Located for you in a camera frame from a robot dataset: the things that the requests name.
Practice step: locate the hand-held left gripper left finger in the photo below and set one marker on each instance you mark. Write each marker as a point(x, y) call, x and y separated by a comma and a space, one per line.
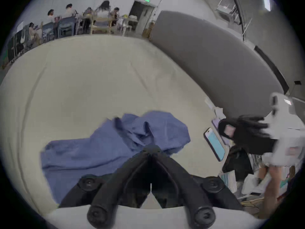
point(112, 189)

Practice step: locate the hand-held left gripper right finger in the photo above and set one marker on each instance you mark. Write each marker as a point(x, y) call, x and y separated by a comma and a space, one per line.
point(188, 189)

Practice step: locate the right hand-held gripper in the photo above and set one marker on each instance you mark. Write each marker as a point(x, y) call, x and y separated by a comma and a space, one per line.
point(286, 132)

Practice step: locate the blue shirt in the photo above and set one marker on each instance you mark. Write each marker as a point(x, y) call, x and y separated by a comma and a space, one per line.
point(95, 151)

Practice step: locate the person's right forearm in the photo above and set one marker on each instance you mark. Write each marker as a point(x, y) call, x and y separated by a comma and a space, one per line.
point(271, 199)

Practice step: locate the person's right hand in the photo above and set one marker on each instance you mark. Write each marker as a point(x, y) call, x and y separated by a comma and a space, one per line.
point(268, 173)

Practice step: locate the phone with lit screen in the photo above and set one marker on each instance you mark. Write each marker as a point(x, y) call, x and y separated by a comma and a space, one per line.
point(215, 144)

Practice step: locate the black bag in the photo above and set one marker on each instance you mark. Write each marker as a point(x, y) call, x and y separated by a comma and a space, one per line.
point(238, 162)

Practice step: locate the grey padded headboard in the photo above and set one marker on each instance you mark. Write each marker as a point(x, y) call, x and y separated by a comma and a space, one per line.
point(214, 63)

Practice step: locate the bed with beige sheet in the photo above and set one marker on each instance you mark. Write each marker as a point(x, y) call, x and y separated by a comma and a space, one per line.
point(95, 80)

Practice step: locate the row of tables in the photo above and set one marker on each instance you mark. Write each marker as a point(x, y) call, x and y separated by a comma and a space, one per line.
point(69, 26)

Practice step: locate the group of people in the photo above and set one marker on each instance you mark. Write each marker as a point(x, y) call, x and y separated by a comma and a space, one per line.
point(69, 11)

